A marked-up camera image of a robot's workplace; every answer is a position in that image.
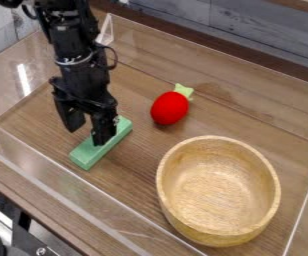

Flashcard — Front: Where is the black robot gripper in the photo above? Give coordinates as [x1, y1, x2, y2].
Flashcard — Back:
[50, 58, 118, 146]

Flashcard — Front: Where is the green rectangular block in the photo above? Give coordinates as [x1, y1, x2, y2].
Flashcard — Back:
[68, 116, 132, 171]

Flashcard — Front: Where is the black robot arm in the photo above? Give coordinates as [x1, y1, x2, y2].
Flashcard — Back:
[0, 0, 118, 146]

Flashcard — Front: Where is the light wooden bowl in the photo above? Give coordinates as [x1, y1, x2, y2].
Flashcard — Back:
[155, 135, 281, 248]

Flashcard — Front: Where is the red plush strawberry toy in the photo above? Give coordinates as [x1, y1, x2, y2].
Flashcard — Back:
[150, 83, 194, 125]

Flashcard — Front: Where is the clear acrylic corner bracket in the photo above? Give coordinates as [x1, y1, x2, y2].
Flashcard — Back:
[96, 14, 114, 45]

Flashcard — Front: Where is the clear acrylic wall panel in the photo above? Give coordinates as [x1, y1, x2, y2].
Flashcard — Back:
[0, 128, 206, 256]

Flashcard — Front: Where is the black metal table frame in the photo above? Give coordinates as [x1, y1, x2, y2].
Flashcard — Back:
[11, 211, 60, 256]

